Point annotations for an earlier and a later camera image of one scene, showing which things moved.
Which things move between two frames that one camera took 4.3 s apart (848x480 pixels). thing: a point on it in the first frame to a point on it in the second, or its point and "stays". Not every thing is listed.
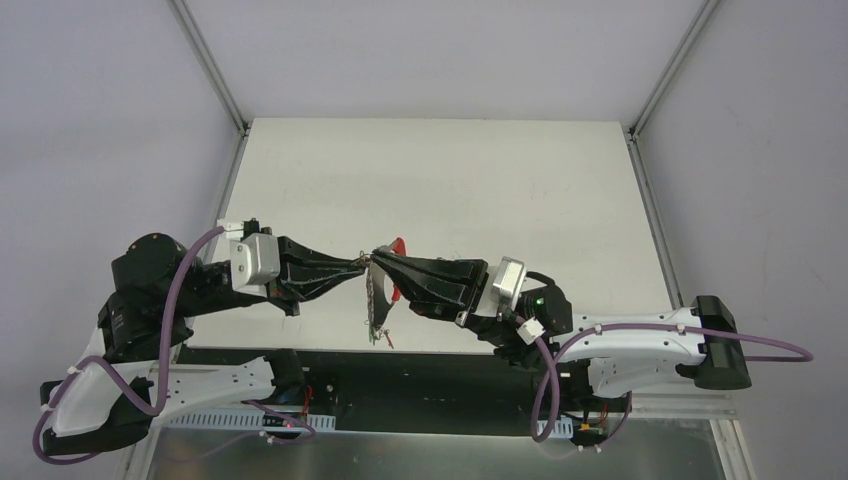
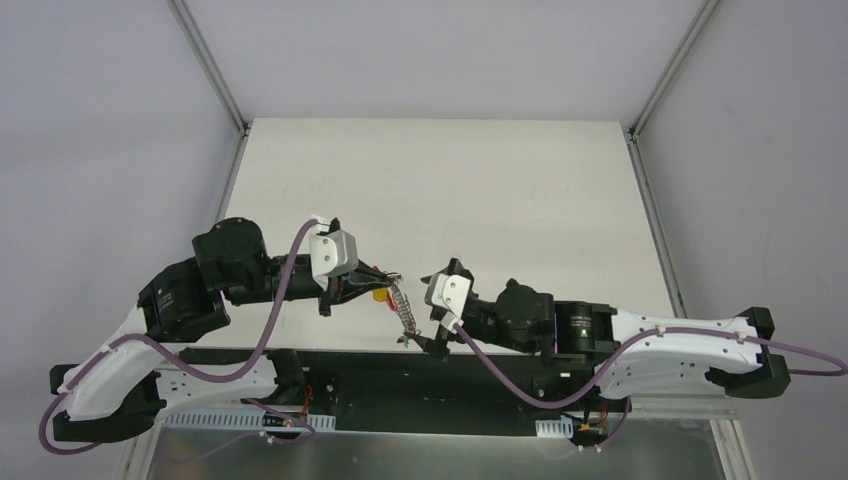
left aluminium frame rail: [216, 76] stays
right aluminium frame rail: [664, 82] stays
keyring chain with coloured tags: [399, 247] to [398, 302]
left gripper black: [285, 273] to [333, 287]
